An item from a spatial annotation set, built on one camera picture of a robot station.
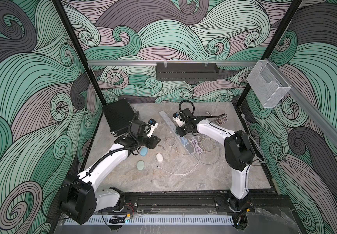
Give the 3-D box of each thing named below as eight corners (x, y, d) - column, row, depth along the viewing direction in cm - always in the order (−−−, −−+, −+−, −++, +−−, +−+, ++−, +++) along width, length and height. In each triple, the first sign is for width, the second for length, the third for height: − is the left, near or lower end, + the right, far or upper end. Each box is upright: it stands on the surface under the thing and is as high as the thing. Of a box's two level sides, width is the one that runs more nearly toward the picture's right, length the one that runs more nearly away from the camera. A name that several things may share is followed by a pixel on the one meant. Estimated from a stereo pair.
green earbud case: (136, 170, 87) (136, 168, 84) (138, 162, 90) (137, 160, 88) (144, 170, 87) (143, 168, 84) (144, 162, 90) (144, 160, 88)
